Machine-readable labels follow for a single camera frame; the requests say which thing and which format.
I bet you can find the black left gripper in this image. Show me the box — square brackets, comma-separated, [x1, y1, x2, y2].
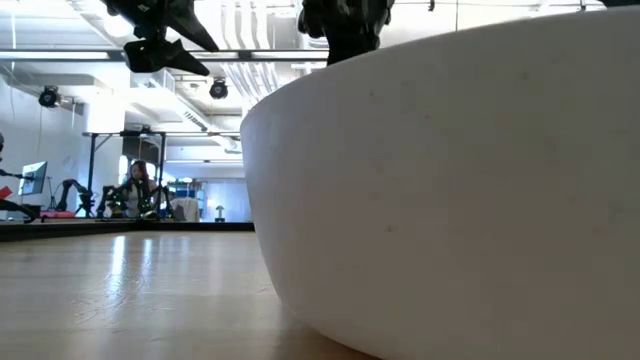
[99, 0, 220, 77]

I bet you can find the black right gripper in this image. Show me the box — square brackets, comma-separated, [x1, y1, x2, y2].
[298, 0, 396, 67]

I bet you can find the white ceramic bowl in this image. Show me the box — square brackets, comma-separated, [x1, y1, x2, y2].
[239, 5, 640, 360]

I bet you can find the black ceiling spotlight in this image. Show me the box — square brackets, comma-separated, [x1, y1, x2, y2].
[38, 84, 61, 109]
[208, 78, 230, 100]

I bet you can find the person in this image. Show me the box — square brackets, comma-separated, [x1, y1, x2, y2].
[122, 159, 159, 219]

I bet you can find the white covered chair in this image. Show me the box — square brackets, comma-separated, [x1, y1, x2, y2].
[172, 197, 201, 223]

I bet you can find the computer monitor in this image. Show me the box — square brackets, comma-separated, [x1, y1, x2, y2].
[18, 160, 49, 197]

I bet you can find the black metal rig frame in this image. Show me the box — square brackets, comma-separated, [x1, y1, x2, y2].
[82, 130, 167, 219]

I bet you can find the black aluminium table frame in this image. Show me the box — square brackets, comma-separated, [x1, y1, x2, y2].
[0, 219, 255, 244]

